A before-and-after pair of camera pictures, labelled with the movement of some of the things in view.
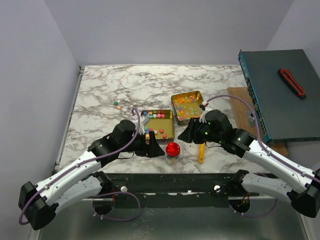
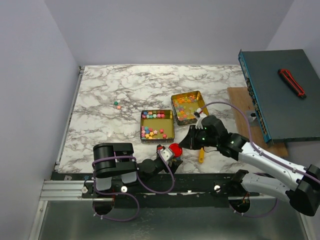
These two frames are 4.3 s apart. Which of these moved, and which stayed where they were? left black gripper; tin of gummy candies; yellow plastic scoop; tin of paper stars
Moved: left black gripper
Stayed: tin of paper stars; tin of gummy candies; yellow plastic scoop
